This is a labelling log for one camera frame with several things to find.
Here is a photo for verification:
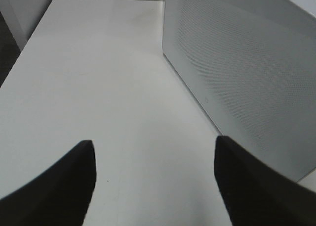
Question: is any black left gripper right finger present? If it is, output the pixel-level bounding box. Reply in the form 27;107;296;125
214;136;316;226

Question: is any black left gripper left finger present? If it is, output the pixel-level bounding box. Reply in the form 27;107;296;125
0;140;97;226

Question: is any white microwave door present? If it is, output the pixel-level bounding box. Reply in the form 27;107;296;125
162;0;316;181

